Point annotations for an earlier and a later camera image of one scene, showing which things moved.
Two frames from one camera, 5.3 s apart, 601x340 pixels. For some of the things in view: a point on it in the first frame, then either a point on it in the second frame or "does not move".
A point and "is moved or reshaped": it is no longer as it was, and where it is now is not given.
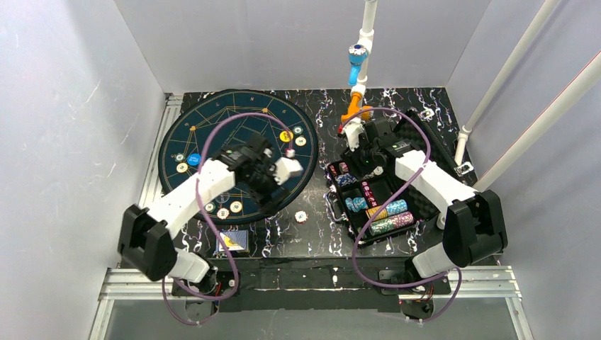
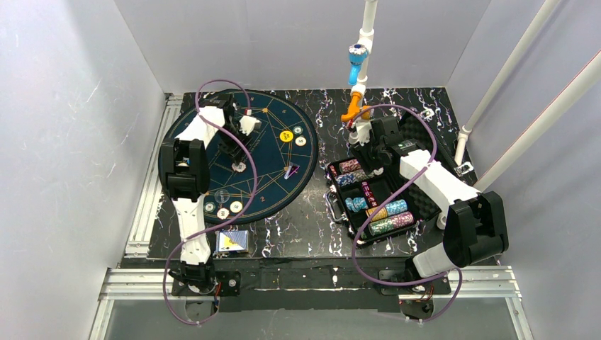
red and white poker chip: (301, 216) is moved or reshaped
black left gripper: (262, 180) -> (237, 153)
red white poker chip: (222, 213) does not move
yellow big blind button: (286, 136) does not move
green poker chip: (210, 207) does not move
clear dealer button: (222, 198) does not move
